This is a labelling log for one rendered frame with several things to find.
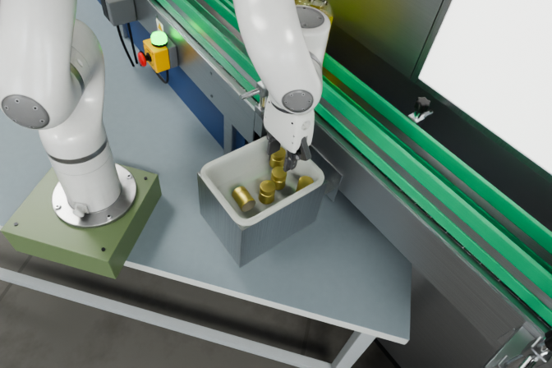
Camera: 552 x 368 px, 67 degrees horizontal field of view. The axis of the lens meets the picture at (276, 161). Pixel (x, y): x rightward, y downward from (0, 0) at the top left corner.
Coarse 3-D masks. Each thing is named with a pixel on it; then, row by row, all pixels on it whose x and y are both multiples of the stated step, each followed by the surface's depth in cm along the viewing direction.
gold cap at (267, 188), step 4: (268, 180) 89; (260, 184) 88; (264, 184) 88; (268, 184) 89; (272, 184) 89; (260, 188) 88; (264, 188) 88; (268, 188) 88; (272, 188) 88; (260, 192) 89; (264, 192) 87; (268, 192) 87; (272, 192) 88; (260, 196) 89; (264, 196) 89; (268, 196) 88; (272, 196) 89; (260, 200) 90; (264, 200) 90; (268, 200) 90; (272, 200) 90; (264, 204) 90; (268, 204) 90
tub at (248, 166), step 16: (256, 144) 92; (224, 160) 89; (240, 160) 92; (256, 160) 96; (208, 176) 88; (224, 176) 92; (240, 176) 95; (256, 176) 95; (288, 176) 96; (320, 176) 88; (224, 192) 92; (256, 192) 92; (288, 192) 93; (304, 192) 85; (224, 208) 81; (256, 208) 90; (272, 208) 81; (240, 224) 79
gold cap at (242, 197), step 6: (240, 186) 89; (234, 192) 88; (240, 192) 88; (246, 192) 88; (234, 198) 89; (240, 198) 87; (246, 198) 87; (252, 198) 87; (240, 204) 87; (246, 204) 90; (252, 204) 89; (246, 210) 89
